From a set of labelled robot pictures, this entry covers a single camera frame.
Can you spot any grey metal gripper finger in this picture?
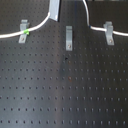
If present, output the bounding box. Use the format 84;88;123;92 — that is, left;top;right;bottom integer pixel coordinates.
49;0;61;21

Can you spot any white cable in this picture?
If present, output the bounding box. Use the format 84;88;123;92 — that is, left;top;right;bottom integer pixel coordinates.
0;0;128;39

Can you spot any green tape marker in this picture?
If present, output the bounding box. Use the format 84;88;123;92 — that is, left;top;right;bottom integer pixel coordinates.
23;29;29;35

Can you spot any middle grey cable clip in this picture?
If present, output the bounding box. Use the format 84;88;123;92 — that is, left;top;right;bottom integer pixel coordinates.
66;26;73;51

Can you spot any grey cable clip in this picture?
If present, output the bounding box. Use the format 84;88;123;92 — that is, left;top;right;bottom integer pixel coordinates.
19;19;30;43
66;26;73;51
104;21;114;45

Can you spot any left grey cable clip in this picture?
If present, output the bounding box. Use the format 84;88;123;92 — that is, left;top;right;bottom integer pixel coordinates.
19;19;30;43

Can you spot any right grey cable clip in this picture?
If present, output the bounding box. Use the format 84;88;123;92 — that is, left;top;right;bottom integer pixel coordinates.
104;21;114;45

